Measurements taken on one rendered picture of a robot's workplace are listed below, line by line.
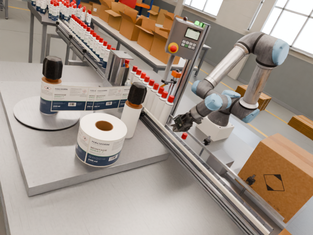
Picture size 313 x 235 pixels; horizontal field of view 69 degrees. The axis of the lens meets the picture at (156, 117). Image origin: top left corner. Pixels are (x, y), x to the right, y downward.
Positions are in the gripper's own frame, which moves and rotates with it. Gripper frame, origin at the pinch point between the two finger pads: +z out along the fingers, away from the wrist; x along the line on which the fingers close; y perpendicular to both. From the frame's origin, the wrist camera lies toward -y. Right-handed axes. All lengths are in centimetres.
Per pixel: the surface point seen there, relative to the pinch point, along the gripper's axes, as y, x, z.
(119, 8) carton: -125, -278, 142
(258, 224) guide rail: 4, 55, -28
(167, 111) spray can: 0.6, -11.9, -0.4
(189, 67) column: -12.8, -31.3, -17.8
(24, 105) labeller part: 69, -32, 23
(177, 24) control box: 0, -49, -32
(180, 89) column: -12.7, -23.9, -4.9
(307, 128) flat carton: -433, 17, 81
